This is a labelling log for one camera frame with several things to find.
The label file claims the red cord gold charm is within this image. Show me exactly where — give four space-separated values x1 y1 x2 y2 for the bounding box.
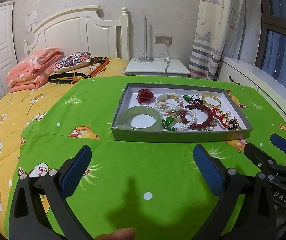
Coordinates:
212 107 230 129

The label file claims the dark red bead bracelet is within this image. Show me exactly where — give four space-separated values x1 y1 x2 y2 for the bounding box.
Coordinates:
179 103 217 131

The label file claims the white pearl necklace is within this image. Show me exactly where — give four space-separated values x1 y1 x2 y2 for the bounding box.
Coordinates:
154 93 199 132

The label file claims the grey shallow jewelry box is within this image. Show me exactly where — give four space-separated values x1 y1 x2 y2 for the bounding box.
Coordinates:
111 83 253 142

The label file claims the fingertip at bottom edge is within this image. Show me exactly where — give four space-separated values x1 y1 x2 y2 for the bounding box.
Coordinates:
95 228 136 240

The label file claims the black gold flower brooch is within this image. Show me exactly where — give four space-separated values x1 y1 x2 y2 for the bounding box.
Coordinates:
227 117 242 131

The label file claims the gold bangle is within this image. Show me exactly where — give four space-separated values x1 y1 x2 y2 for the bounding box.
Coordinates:
202 93 221 109

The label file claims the white window cabinet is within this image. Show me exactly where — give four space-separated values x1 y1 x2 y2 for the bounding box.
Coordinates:
218 56 286 123

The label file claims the dark framed window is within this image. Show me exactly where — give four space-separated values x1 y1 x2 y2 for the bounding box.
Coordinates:
255 0 286 88

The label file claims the yellow daisy quilt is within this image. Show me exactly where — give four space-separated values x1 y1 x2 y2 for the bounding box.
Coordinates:
0 59 133 237

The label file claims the green cartoon cloth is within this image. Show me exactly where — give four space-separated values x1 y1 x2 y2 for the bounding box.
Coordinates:
18 77 286 239

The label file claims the red rose brooch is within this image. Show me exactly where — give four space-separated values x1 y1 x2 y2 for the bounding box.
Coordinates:
136 89 155 104

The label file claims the green jade bangle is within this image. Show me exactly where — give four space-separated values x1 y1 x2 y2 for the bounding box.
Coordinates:
114 106 162 132

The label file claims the white nightstand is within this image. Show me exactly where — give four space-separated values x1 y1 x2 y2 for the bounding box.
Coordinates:
124 58 191 77

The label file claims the striped printed curtain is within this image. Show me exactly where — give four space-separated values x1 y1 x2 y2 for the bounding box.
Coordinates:
188 0 245 80

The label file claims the black yellow folded cloth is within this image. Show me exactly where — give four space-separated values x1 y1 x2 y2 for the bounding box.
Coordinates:
47 57 110 84

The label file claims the folded pink blanket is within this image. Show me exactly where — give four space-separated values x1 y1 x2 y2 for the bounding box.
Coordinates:
6 47 64 93

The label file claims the slim desk lamp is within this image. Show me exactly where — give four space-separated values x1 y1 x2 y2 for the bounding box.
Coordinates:
138 15 154 63

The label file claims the embroidered patterned pillow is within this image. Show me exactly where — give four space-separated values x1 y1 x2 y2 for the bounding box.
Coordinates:
52 51 92 73

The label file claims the white wooden headboard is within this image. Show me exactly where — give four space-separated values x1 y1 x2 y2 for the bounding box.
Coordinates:
23 5 130 62

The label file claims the white charger cable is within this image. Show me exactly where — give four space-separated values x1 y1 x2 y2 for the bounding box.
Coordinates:
158 43 172 77

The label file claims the wall power socket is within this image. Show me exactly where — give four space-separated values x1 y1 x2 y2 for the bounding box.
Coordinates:
154 35 172 45

